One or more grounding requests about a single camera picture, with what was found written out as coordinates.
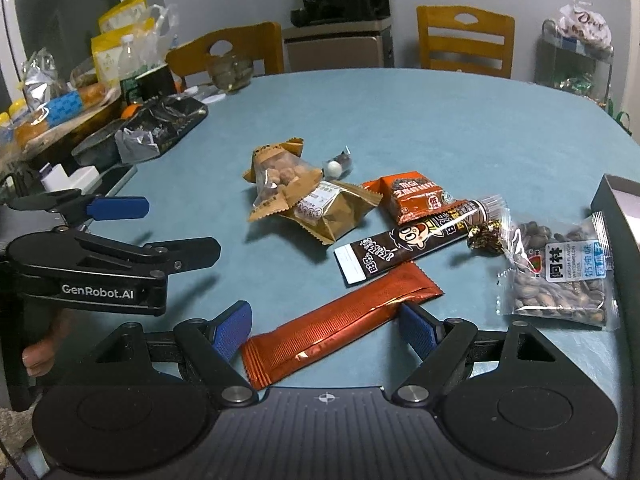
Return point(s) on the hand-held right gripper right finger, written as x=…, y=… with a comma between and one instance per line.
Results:
x=417, y=327

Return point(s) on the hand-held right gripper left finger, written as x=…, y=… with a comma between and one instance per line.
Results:
x=232, y=327

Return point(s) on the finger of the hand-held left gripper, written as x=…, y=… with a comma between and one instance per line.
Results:
x=120, y=208
x=150, y=252

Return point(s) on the long orange foil snack packet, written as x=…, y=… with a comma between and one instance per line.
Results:
x=345, y=322

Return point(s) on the long dark brown snack packet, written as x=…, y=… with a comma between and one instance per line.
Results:
x=400, y=247

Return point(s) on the gold candy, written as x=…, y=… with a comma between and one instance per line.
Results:
x=484, y=237

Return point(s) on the orange seed packet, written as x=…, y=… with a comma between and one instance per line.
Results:
x=420, y=200

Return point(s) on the tan snack packet white label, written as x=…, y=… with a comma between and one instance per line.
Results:
x=332, y=212

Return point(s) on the clear bag of nuts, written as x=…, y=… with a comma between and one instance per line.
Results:
x=555, y=280

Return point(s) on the tan packet of snack balls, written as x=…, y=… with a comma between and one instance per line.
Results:
x=280, y=175

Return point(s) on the small clear candy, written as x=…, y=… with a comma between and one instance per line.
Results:
x=336, y=165

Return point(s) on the dark grey box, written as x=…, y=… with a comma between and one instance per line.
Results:
x=617, y=207

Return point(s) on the person's left hand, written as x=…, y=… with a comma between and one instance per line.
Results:
x=39, y=357

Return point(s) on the white charger block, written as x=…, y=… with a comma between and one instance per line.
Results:
x=70, y=176

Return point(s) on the black snack bag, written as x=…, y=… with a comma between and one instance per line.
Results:
x=165, y=120

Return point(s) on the bread in blue label packet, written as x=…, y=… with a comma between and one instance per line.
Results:
x=62, y=107

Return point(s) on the black cup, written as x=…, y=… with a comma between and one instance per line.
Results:
x=155, y=82

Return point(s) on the plastic water bottle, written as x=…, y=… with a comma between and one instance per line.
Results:
x=129, y=67

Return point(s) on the silver foil bag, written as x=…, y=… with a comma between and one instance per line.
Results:
x=42, y=77

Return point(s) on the glass bowl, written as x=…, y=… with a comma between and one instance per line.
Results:
x=229, y=74

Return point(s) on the yellow snack bag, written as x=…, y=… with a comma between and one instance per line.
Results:
x=122, y=25

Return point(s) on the clear plastic bag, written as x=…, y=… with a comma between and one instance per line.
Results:
x=160, y=25

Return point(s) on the wooden chair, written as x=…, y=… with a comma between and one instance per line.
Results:
x=250, y=42
x=465, y=40

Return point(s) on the black tea bar machine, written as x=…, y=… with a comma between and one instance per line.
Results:
x=340, y=10

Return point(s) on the glass fish tank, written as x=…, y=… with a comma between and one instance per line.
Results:
x=575, y=72

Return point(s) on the white plastic bag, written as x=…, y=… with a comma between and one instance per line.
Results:
x=585, y=25

